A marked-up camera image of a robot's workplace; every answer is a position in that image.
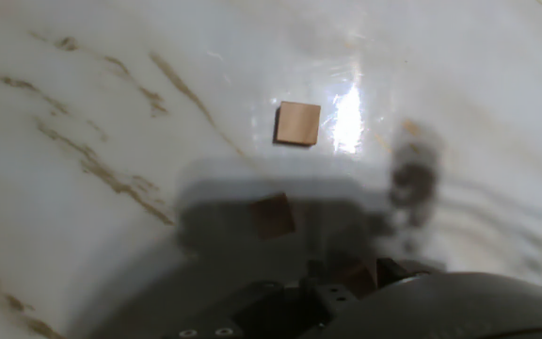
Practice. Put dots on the tiny wooden cube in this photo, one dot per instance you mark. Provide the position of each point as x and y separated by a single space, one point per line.
361 280
298 123
273 216

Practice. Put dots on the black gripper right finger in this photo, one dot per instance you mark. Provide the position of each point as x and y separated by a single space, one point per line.
395 272

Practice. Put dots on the white marble pattern board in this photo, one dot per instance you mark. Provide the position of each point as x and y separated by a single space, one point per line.
487 94

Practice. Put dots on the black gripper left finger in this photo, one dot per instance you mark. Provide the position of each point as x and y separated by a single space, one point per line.
261 311

